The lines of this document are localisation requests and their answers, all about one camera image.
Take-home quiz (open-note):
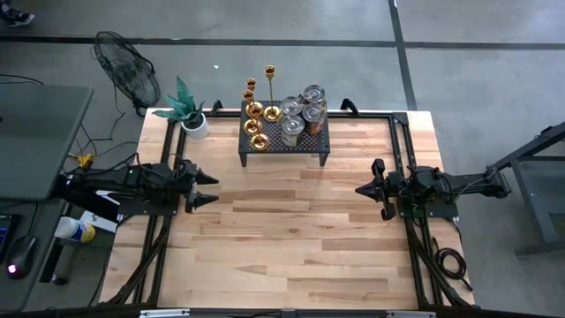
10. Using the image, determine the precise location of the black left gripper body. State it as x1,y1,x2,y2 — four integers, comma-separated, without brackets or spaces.
176,161,200,214

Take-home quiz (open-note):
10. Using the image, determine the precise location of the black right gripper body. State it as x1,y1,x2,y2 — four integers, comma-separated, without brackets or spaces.
372,157,414,221

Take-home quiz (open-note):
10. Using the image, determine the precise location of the medium brass candlestick holder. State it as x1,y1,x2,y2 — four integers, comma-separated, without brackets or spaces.
241,89,264,136
249,104,271,152

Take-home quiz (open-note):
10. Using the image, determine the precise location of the tall brass candlestick holder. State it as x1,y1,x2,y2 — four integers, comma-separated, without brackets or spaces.
263,64,283,124

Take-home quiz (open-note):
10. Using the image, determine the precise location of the silver tin can orange label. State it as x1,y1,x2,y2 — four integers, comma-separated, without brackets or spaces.
302,103,328,136

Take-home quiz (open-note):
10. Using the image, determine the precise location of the short brass candlestick holder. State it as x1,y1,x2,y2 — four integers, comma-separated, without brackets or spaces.
245,78,265,119

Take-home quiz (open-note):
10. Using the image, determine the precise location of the green plant in white pot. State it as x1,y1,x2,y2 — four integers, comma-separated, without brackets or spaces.
152,75,211,140

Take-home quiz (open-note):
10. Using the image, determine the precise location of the black perforated metal shelf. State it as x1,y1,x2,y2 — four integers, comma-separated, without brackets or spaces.
237,100,332,168

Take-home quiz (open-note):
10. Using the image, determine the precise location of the white booklet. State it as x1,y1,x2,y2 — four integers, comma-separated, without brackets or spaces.
94,189,120,207

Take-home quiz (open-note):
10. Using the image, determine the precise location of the white paper sheet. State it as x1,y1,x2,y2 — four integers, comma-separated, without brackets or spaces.
79,209,119,234

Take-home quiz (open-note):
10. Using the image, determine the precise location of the yellow power plug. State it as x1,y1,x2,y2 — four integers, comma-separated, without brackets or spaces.
68,152,94,170

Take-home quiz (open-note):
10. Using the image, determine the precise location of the white wipes canister yellow lid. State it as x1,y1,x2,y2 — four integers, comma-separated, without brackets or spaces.
53,216,97,243

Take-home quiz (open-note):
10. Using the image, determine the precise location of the black floor fan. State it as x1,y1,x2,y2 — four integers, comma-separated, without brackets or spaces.
90,30,162,118

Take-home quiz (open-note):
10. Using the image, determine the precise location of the grey raised desk top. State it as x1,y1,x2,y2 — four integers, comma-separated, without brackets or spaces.
0,83,94,202

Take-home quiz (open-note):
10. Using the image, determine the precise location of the black desk foot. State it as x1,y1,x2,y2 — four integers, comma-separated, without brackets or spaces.
38,240,76,286

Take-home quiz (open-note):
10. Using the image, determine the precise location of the black computer mouse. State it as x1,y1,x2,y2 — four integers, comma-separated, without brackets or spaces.
4,235,37,280

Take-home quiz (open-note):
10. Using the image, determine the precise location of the black keyboard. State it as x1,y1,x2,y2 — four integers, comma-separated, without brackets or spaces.
0,215,12,264

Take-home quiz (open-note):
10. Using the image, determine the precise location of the dark grey low desk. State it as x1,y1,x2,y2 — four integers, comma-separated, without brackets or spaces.
0,198,67,313

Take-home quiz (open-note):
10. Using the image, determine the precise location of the person's shoe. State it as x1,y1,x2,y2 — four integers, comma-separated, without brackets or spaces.
0,4,35,27

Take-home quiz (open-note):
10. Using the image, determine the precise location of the black aluminium table frame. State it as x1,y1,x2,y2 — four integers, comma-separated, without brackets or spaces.
99,105,476,318

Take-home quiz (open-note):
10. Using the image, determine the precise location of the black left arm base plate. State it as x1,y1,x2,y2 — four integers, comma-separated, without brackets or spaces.
117,193,182,217

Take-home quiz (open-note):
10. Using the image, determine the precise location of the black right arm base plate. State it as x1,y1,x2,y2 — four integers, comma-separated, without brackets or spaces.
395,193,460,220

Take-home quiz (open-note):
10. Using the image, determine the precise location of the black coiled cable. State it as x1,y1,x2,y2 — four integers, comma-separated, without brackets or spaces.
433,236,474,292

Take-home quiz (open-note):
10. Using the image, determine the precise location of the black fan power cable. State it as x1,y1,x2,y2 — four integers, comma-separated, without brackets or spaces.
72,83,140,176

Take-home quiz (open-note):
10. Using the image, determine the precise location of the silver metal bracket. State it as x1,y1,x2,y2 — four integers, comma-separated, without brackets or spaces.
386,310,437,318
139,308,191,318

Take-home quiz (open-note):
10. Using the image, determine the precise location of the dark grey table frame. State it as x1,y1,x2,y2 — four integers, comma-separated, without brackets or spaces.
489,121,565,257

